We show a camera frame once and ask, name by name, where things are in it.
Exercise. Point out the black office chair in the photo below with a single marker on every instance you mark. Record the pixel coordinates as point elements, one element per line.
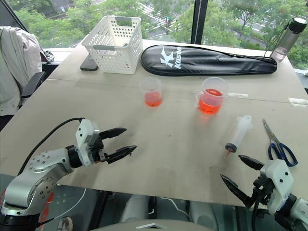
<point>33,84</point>

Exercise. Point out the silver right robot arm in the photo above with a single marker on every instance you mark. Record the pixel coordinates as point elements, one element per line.
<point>297,214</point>

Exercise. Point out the grey jacket on chair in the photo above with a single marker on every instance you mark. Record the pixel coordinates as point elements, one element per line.
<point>16,69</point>

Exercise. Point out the black racket bag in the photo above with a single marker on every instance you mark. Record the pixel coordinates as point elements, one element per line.
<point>207,61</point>

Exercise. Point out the small clear plastic cup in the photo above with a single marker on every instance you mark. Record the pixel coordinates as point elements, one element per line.
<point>151,92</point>

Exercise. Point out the clear tape strip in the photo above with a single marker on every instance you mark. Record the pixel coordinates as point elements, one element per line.
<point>298,101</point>

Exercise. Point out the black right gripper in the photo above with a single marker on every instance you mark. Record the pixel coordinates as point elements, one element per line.
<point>262,188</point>

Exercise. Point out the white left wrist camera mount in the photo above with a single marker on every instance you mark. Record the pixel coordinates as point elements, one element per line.
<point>84,142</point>

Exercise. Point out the white perforated plastic basket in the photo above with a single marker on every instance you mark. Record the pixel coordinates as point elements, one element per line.
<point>113,45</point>

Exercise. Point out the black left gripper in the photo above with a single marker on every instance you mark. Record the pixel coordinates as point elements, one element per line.
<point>97,149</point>

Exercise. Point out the clear plastic syringe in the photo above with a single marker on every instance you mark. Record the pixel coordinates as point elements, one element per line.
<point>238,134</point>

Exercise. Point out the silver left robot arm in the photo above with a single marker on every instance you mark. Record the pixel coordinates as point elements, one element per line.
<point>36,179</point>

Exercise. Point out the black smartphone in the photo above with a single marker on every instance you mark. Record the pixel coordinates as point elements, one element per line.
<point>88,63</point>

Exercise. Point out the clear bottle with black lid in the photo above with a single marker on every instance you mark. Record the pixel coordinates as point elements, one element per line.
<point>287,39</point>

